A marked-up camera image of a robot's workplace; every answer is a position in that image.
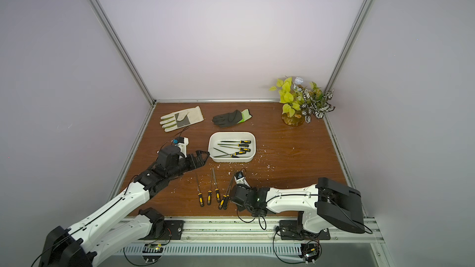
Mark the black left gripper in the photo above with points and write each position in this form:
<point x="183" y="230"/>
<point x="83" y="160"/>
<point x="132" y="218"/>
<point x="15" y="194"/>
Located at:
<point x="193" y="164"/>

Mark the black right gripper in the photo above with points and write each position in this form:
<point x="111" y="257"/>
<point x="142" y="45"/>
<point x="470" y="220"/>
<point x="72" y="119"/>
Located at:
<point x="235" y="191"/>

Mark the white plastic storage box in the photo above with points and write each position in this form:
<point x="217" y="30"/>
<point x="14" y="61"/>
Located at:
<point x="218" y="136"/>

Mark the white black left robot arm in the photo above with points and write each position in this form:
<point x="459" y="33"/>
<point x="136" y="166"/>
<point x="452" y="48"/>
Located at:
<point x="92" y="240"/>

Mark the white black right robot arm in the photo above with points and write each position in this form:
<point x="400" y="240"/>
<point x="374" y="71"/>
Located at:
<point x="325" y="204"/>

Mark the beige grey work glove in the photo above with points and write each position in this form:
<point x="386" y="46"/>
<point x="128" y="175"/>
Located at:
<point x="181" y="119"/>

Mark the black green work glove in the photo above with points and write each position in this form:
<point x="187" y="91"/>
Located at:
<point x="231" y="118"/>

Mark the right small circuit board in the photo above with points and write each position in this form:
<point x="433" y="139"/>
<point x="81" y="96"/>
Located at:
<point x="311" y="252"/>

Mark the small circuit board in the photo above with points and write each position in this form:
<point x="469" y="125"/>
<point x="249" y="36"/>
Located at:
<point x="151" y="253"/>
<point x="311" y="252"/>

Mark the amber glass plant vase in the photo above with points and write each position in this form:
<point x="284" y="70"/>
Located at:
<point x="294" y="121"/>

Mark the left small circuit board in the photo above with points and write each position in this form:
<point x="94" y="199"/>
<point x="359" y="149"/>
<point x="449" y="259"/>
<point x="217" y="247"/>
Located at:
<point x="151" y="253"/>

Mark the artificial green leafy plant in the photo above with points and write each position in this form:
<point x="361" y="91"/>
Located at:
<point x="311" y="101"/>

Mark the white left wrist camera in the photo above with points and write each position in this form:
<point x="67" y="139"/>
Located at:
<point x="182" y="144"/>

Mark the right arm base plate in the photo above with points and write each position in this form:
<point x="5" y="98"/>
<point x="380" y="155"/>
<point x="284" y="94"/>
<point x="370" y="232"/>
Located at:
<point x="293" y="230"/>

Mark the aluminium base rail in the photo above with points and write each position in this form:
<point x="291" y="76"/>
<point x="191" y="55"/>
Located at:
<point x="229" y="236"/>

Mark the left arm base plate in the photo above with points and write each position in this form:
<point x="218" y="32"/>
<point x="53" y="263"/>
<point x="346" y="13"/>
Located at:
<point x="166" y="230"/>

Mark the aluminium corner frame post right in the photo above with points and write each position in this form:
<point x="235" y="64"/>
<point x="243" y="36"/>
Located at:
<point x="349" y="42"/>

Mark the aluminium corner frame post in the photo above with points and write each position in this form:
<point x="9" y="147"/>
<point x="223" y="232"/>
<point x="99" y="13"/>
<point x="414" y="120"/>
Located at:
<point x="349" y="42"/>
<point x="121" y="49"/>

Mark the aluminium corner frame post left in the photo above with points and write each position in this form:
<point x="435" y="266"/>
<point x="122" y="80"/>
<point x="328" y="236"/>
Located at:
<point x="121" y="49"/>

